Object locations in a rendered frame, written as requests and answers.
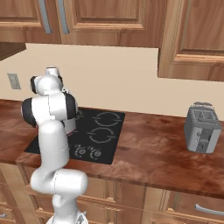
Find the round hob knob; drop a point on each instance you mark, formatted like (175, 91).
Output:
(95, 152)
(80, 151)

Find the black hob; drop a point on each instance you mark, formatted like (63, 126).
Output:
(108, 145)

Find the grey toaster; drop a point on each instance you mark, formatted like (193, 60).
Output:
(201, 131)

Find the wooden base cupboard run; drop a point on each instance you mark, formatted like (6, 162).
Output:
(125, 204)

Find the tall wooden cupboard door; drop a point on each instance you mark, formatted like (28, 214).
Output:
(198, 38)

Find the dark wooden extractor hood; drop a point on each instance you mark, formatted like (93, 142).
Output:
(8, 51)

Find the grey wall socket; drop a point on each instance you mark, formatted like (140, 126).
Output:
(14, 81)

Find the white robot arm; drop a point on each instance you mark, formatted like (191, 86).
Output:
(52, 137)

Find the wooden drawer front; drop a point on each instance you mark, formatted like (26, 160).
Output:
(189, 214)

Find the wooden wall cupboard door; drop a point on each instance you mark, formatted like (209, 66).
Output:
(116, 20)
(17, 20)

